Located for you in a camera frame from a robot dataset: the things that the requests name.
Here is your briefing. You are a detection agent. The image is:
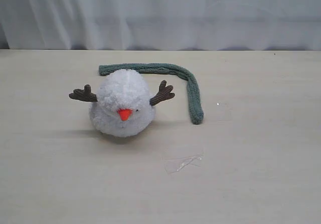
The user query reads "white plush snowman toy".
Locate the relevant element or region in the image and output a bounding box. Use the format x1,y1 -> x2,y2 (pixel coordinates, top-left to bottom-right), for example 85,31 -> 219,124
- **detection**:
69,69 -> 175,138

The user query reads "green knitted scarf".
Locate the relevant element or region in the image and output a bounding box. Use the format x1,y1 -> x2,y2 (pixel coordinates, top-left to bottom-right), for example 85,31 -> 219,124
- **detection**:
98,63 -> 204,125

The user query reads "white curtain backdrop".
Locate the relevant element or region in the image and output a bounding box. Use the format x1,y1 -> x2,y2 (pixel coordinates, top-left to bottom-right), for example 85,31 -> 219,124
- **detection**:
1,0 -> 320,50

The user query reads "clear tape patch near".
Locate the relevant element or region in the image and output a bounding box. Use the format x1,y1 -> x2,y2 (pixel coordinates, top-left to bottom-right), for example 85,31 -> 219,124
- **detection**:
163,146 -> 204,174

